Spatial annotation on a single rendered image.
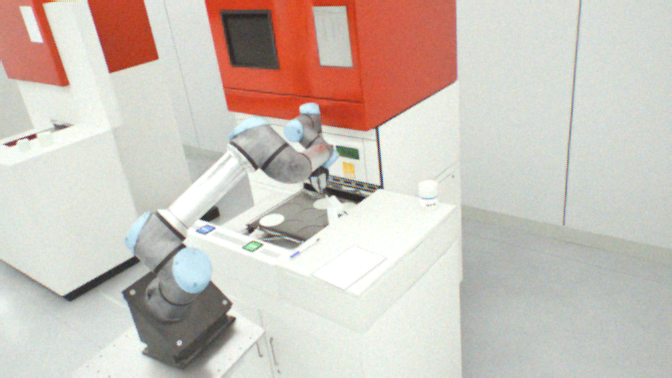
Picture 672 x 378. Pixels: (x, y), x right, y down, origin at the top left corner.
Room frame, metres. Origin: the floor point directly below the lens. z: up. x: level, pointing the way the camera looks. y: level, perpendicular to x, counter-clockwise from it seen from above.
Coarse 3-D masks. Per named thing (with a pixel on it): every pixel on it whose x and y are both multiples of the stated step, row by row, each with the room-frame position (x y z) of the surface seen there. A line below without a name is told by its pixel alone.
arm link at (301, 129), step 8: (296, 120) 1.92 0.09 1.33; (304, 120) 1.94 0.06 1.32; (312, 120) 1.96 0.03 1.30; (288, 128) 1.89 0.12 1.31; (296, 128) 1.88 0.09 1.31; (304, 128) 1.90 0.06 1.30; (312, 128) 1.92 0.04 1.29; (288, 136) 1.90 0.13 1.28; (296, 136) 1.88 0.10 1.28; (304, 136) 1.89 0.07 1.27; (312, 136) 1.89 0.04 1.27; (304, 144) 1.89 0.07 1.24
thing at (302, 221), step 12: (300, 192) 2.21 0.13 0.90; (312, 192) 2.20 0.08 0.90; (288, 204) 2.11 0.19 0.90; (300, 204) 2.09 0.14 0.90; (312, 204) 2.08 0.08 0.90; (288, 216) 2.00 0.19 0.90; (300, 216) 1.99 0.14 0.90; (312, 216) 1.97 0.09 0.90; (324, 216) 1.96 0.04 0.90; (264, 228) 1.93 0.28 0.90; (276, 228) 1.91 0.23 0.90; (288, 228) 1.90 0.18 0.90; (300, 228) 1.88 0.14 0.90; (312, 228) 1.87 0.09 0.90; (324, 228) 1.86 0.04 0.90
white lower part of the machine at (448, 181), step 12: (456, 168) 2.50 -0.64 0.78; (432, 180) 2.33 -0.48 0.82; (444, 180) 2.40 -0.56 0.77; (456, 180) 2.50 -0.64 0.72; (252, 192) 2.55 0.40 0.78; (264, 192) 2.49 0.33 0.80; (276, 192) 2.43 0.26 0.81; (444, 192) 2.40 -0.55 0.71; (456, 192) 2.50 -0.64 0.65; (456, 204) 2.49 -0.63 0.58
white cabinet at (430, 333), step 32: (448, 256) 1.72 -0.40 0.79; (224, 288) 1.76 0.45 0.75; (416, 288) 1.55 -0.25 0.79; (448, 288) 1.71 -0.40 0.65; (256, 320) 1.65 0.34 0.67; (288, 320) 1.54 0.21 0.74; (320, 320) 1.43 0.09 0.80; (384, 320) 1.40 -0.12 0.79; (416, 320) 1.54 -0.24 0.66; (448, 320) 1.71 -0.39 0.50; (256, 352) 1.68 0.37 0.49; (288, 352) 1.56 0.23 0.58; (320, 352) 1.45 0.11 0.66; (352, 352) 1.35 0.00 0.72; (384, 352) 1.39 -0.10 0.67; (416, 352) 1.53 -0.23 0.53; (448, 352) 1.70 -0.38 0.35
